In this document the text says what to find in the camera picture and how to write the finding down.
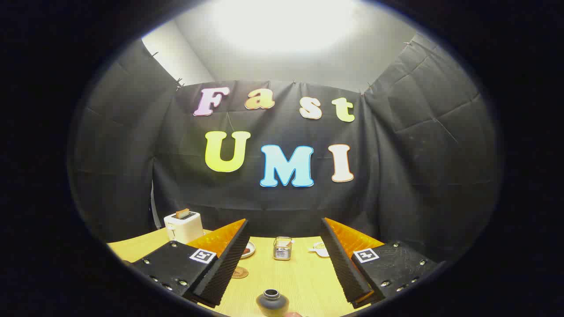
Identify metal wire basket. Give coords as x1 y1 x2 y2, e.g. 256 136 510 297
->
273 236 293 261

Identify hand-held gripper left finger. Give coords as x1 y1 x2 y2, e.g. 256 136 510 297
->
130 218 251 308

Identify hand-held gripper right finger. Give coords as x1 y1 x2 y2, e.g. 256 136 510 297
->
320 217 442 309

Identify wooden table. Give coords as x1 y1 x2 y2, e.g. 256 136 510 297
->
107 228 386 317

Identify white divided dish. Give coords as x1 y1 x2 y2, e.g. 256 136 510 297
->
308 241 330 258

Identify white toaster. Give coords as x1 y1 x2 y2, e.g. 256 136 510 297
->
163 211 204 244

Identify silver bottle with green label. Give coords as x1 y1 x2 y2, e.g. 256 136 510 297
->
256 289 290 317

